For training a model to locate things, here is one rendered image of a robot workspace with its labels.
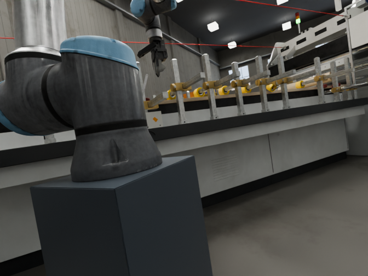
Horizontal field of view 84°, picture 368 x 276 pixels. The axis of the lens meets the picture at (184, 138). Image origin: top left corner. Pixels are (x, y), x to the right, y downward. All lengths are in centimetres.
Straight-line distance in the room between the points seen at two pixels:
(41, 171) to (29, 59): 79
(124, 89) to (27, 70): 22
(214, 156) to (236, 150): 23
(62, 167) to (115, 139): 88
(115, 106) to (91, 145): 8
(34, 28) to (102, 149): 34
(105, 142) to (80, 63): 15
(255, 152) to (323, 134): 101
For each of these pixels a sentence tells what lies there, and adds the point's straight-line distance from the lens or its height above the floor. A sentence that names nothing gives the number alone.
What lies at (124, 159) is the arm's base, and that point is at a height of 63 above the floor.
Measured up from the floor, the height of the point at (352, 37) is 139.
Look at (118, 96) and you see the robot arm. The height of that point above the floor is 75.
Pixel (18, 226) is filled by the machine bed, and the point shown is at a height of 27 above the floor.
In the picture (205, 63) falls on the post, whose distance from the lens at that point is 153.
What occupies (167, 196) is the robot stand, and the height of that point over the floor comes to 55.
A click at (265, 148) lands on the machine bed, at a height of 37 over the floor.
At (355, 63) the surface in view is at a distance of 315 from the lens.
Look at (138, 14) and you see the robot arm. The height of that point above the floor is 128.
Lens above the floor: 67
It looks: 3 degrees down
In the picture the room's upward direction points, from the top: 9 degrees counter-clockwise
